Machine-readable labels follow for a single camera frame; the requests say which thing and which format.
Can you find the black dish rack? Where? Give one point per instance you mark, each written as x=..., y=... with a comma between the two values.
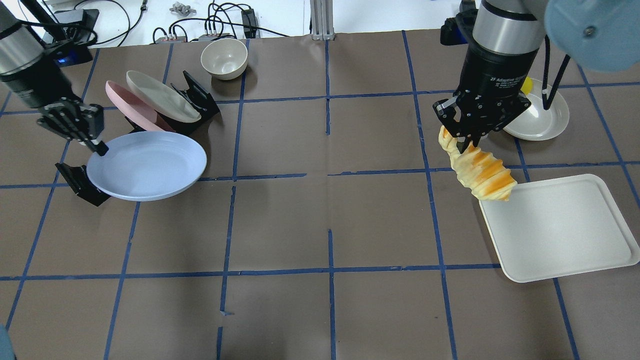
x=76, y=177

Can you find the cream bowl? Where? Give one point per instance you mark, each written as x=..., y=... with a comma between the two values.
x=225, y=59

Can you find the white rectangular tray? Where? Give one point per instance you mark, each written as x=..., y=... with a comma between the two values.
x=559, y=227

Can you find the white round plate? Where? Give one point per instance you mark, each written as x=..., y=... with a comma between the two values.
x=537, y=123

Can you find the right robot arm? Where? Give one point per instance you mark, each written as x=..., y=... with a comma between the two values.
x=503, y=39

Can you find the black power adapter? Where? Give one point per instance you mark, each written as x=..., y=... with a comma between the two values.
x=249, y=23

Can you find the pink plate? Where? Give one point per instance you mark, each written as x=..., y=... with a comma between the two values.
x=135, y=109

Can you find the blue plate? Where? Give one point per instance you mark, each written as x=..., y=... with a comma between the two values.
x=147, y=166

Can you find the striped orange bread roll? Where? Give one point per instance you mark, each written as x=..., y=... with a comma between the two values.
x=481, y=172

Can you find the yellow lemon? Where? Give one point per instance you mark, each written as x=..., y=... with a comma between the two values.
x=527, y=85

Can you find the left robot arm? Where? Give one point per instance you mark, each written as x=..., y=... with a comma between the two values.
x=30, y=68

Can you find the cream plate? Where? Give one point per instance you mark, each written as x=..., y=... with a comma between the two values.
x=161, y=98

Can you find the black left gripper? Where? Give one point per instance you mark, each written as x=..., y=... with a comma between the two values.
x=28, y=83

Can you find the aluminium frame post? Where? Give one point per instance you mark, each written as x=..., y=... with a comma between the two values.
x=322, y=20

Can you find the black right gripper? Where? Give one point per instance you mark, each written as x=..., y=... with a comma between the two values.
x=494, y=71

